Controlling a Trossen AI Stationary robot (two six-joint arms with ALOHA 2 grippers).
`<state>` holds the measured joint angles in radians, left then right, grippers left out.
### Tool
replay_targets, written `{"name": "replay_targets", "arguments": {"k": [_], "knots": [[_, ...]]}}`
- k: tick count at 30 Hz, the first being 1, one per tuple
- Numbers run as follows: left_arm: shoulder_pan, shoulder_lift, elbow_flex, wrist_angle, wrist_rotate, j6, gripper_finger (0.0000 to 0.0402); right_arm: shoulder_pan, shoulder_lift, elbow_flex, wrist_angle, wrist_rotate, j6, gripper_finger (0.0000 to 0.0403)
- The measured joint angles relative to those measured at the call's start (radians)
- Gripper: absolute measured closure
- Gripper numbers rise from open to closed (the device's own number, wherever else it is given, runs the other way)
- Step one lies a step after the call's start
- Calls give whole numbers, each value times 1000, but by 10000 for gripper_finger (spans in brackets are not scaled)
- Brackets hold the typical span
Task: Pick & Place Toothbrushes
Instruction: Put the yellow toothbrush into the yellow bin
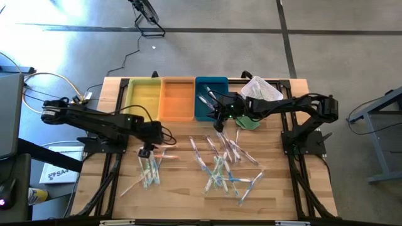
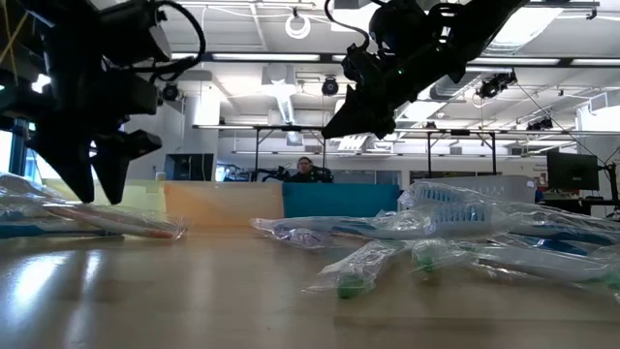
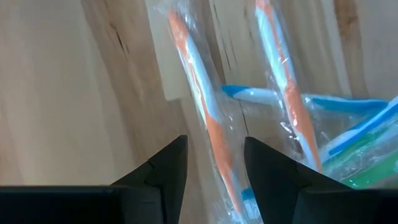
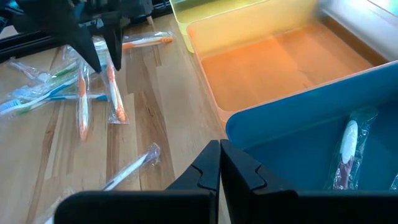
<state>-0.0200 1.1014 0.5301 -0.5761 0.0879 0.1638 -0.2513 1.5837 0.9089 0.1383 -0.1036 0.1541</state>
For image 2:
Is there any white ceiling air duct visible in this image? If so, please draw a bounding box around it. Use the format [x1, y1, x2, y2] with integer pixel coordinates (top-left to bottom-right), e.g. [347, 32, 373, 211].
[260, 62, 297, 125]

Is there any teal plastic bin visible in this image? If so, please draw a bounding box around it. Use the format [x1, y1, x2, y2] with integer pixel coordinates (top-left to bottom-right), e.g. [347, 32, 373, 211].
[282, 182, 402, 220]

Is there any black monitor stand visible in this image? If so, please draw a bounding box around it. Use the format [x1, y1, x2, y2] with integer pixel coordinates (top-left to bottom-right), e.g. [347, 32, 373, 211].
[599, 161, 620, 220]

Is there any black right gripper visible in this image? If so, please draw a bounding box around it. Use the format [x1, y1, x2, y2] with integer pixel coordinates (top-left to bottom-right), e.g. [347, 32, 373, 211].
[322, 41, 466, 141]

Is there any black background desk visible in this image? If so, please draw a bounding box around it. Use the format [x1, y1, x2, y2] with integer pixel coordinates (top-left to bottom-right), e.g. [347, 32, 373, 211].
[535, 191, 620, 218]

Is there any black overhead beam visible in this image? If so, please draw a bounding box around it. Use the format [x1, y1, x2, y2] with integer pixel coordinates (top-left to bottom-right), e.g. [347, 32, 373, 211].
[167, 49, 620, 68]

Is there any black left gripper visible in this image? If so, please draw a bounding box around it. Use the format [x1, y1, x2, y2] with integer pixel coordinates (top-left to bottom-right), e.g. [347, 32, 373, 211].
[27, 62, 164, 206]

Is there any person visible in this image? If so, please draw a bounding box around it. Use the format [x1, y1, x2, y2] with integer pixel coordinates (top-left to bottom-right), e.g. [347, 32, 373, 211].
[289, 156, 321, 184]

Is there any black background rack frame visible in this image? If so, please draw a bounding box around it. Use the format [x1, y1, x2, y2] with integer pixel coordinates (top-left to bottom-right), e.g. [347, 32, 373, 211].
[192, 123, 620, 183]

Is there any black equipment box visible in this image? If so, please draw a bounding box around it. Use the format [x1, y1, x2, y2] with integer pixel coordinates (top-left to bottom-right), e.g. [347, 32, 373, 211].
[163, 152, 216, 182]

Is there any black computer monitor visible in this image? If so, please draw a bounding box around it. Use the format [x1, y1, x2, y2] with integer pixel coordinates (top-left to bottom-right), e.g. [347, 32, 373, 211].
[545, 151, 601, 192]

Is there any purple toothbrush in clear wrapper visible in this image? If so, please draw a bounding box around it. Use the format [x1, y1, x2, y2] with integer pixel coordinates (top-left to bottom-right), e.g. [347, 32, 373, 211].
[249, 216, 357, 251]

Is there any white perforated plastic basket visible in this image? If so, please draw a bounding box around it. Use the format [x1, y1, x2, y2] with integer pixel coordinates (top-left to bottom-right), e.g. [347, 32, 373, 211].
[425, 174, 538, 207]

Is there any yellow plastic bin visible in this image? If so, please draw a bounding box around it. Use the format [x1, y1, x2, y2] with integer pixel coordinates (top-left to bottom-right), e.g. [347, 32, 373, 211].
[42, 177, 169, 227]

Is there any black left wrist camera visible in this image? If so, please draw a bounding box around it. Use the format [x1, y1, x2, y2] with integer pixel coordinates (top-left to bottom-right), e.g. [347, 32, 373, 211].
[99, 0, 171, 67]

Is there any white coiled cable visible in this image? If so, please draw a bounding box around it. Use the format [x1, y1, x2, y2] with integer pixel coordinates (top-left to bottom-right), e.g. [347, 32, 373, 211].
[284, 13, 312, 41]

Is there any orange plastic bin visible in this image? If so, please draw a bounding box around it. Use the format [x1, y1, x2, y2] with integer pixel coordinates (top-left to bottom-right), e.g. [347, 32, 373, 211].
[163, 180, 286, 229]

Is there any black ceiling camera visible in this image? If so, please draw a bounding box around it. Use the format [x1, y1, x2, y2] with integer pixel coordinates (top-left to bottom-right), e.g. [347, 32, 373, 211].
[477, 71, 517, 101]

